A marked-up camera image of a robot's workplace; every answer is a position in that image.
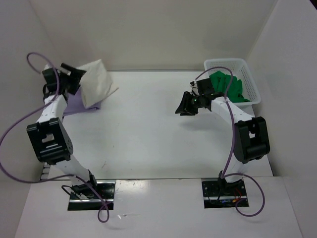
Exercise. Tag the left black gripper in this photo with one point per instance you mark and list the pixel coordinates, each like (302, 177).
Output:
(73, 77)

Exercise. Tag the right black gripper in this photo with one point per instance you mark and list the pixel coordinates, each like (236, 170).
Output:
(188, 103)

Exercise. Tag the cream white t-shirt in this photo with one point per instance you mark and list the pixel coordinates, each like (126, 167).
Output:
(96, 83)

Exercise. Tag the purple t-shirt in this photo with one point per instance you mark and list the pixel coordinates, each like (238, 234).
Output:
(75, 105)

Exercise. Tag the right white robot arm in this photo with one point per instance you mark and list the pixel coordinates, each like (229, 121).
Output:
(250, 140)

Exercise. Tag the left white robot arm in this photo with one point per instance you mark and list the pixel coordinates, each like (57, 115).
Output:
(50, 141)

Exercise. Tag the white plastic basket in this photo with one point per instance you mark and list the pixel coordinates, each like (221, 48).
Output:
(233, 76)

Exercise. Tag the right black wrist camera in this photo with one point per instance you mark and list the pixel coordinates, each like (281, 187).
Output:
(205, 87)

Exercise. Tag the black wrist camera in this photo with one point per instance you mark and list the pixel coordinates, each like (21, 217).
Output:
(205, 87)
(51, 79)

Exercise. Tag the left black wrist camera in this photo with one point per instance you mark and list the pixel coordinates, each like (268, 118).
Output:
(51, 79)

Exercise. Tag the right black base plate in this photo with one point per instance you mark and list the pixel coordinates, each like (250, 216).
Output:
(214, 197)

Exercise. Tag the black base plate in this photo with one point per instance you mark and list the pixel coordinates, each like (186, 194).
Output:
(214, 197)
(105, 188)

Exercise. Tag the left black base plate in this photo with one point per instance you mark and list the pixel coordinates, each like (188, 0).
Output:
(105, 188)

